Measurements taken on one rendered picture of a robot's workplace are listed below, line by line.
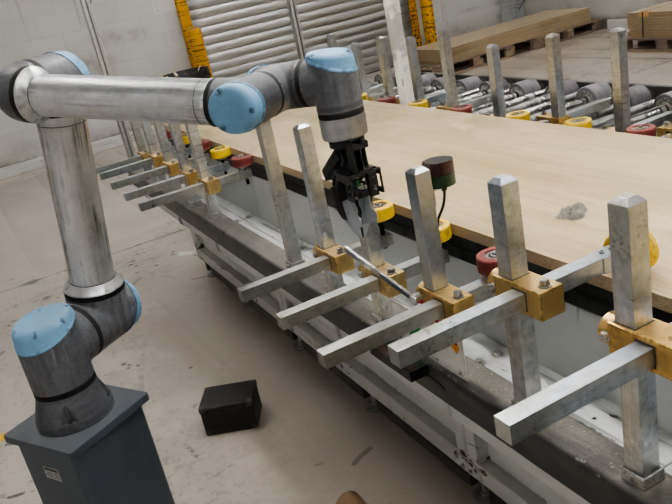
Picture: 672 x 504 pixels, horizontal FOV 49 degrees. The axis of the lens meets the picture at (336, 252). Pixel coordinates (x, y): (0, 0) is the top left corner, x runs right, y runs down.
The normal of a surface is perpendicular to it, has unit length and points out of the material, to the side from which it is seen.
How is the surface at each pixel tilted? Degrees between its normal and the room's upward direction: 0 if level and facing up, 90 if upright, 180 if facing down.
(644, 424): 90
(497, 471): 0
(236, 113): 90
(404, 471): 0
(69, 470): 90
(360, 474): 0
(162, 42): 90
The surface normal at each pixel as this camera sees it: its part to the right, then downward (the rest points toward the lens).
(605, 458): -0.19, -0.91
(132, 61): 0.48, 0.23
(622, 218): -0.87, 0.33
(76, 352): 0.90, -0.02
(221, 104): -0.31, 0.41
